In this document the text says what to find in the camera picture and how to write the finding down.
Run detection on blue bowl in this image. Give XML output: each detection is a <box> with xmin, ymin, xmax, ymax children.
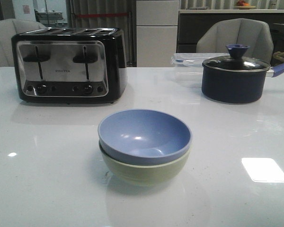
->
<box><xmin>98</xmin><ymin>109</ymin><xmax>193</xmax><ymax>166</ymax></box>

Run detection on green bowl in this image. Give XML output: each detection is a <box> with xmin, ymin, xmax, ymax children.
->
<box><xmin>99</xmin><ymin>142</ymin><xmax>192</xmax><ymax>186</ymax></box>

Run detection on clear plastic storage container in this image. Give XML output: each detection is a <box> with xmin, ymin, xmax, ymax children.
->
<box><xmin>171</xmin><ymin>52</ymin><xmax>229</xmax><ymax>81</ymax></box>

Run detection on white refrigerator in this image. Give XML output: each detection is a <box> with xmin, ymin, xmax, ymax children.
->
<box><xmin>136</xmin><ymin>0</ymin><xmax>179</xmax><ymax>67</ymax></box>

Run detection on black and chrome toaster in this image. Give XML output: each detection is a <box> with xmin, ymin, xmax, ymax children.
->
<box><xmin>11</xmin><ymin>27</ymin><xmax>127</xmax><ymax>104</ymax></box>

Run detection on grey upholstered chair right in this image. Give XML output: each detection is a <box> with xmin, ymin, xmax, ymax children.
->
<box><xmin>196</xmin><ymin>18</ymin><xmax>274</xmax><ymax>63</ymax></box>

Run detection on grey upholstered chair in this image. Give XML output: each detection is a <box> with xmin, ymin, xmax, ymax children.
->
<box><xmin>0</xmin><ymin>18</ymin><xmax>46</xmax><ymax>67</ymax></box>
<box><xmin>196</xmin><ymin>18</ymin><xmax>274</xmax><ymax>63</ymax></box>

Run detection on fruit plate on counter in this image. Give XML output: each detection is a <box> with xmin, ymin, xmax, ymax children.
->
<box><xmin>234</xmin><ymin>0</ymin><xmax>256</xmax><ymax>9</ymax></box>

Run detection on olive cushion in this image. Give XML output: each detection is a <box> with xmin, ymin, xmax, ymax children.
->
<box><xmin>273</xmin><ymin>52</ymin><xmax>284</xmax><ymax>66</ymax></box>

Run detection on grey upholstered chair left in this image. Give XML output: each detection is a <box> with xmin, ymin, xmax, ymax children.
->
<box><xmin>0</xmin><ymin>18</ymin><xmax>46</xmax><ymax>67</ymax></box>

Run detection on blue saucepan with handle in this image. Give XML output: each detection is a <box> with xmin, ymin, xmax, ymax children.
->
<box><xmin>202</xmin><ymin>63</ymin><xmax>284</xmax><ymax>104</ymax></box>

